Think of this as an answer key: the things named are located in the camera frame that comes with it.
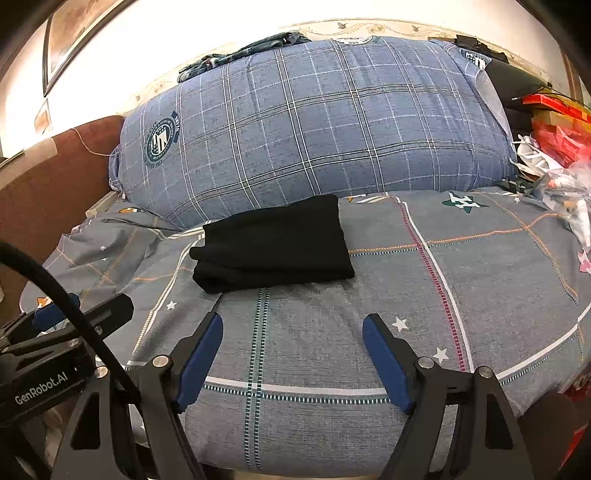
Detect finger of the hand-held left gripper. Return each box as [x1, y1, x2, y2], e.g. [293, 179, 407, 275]
[0, 293, 134, 347]

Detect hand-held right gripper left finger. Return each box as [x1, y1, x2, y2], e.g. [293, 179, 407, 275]
[50, 312, 225, 480]

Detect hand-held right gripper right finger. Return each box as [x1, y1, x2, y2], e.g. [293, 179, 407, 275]
[362, 313, 525, 480]

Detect black pants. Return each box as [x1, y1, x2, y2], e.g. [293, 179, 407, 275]
[189, 195, 355, 294]

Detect grey star-print bed sheet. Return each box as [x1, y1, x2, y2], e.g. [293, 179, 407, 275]
[21, 187, 591, 472]

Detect brown headboard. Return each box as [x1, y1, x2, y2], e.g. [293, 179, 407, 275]
[0, 115, 125, 315]

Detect red cloth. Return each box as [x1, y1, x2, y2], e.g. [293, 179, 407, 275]
[561, 383, 591, 444]

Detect blue plaid pillow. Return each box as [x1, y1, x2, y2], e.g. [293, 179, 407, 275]
[108, 36, 519, 230]

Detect clear plastic bag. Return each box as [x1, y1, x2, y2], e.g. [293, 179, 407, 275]
[531, 161, 591, 250]

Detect red plastic bag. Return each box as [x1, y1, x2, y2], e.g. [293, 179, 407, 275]
[531, 115, 591, 169]

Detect dark green patterned cloth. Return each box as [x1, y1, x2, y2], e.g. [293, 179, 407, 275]
[178, 31, 308, 84]

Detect black cloth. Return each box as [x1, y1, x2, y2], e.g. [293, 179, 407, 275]
[485, 60, 546, 134]

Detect red box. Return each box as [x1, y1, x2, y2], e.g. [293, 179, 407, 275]
[522, 92, 591, 121]

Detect black cable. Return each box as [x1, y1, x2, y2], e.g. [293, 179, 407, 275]
[0, 240, 141, 407]

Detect framed wall picture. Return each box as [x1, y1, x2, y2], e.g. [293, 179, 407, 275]
[42, 0, 127, 97]

